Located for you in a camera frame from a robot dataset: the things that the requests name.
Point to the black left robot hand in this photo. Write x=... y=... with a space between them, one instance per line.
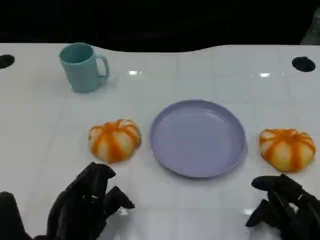
x=75 y=212

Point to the orange and white toy bread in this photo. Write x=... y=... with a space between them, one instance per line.
x=287 y=150
x=113 y=143

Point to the pale green mug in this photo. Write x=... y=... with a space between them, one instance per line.
x=82 y=75

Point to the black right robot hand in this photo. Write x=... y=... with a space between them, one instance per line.
x=295 y=212

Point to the grey background object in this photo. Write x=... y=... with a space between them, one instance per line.
x=312 y=30

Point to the lilac plate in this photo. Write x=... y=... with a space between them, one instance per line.
x=197 y=140

